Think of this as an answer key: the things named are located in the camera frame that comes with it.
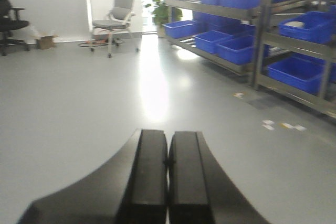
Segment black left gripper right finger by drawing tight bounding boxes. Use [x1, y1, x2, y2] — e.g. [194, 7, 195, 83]
[169, 131, 268, 223]

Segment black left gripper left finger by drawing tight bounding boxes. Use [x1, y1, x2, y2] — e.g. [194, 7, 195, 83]
[18, 130, 167, 223]

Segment far metal shelf rack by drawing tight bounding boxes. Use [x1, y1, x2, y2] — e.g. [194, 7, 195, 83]
[164, 0, 261, 83]

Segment metal shelf rack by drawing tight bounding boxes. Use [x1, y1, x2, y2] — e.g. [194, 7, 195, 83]
[164, 0, 261, 83]
[253, 0, 335, 117]

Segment near metal shelf rack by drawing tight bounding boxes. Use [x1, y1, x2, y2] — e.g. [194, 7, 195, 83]
[253, 0, 335, 117]

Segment white paper scraps on floor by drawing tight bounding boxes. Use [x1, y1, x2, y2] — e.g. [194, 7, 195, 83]
[261, 120, 307, 131]

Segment blue bin lower middle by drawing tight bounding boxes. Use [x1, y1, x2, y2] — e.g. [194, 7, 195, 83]
[216, 35, 255, 65]

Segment blue bin bottom right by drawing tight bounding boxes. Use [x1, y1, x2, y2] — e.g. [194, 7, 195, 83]
[267, 56, 323, 94]

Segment blue bin lower far left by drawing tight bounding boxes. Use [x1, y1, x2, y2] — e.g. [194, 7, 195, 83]
[163, 20, 200, 39]

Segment grey office chair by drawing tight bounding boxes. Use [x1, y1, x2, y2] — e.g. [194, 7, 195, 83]
[89, 0, 140, 58]

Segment small cardboard box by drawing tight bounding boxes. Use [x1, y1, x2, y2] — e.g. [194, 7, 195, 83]
[34, 35, 58, 50]

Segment blue bin with white object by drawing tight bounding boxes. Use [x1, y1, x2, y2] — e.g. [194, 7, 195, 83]
[278, 11, 335, 44]

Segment black office chair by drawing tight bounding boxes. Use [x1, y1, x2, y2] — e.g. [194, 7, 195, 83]
[1, 0, 30, 56]

